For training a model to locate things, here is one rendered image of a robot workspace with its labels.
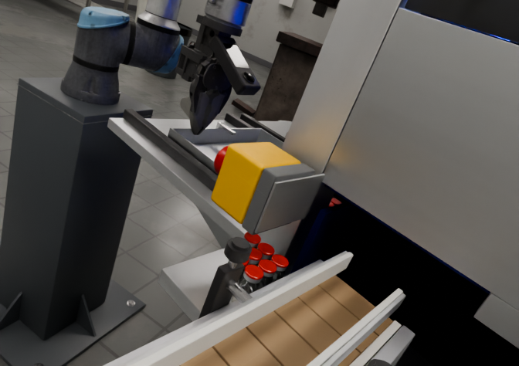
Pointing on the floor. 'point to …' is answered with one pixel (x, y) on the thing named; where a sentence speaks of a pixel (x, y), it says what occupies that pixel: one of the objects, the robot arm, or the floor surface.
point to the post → (337, 89)
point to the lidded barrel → (141, 4)
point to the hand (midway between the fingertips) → (200, 130)
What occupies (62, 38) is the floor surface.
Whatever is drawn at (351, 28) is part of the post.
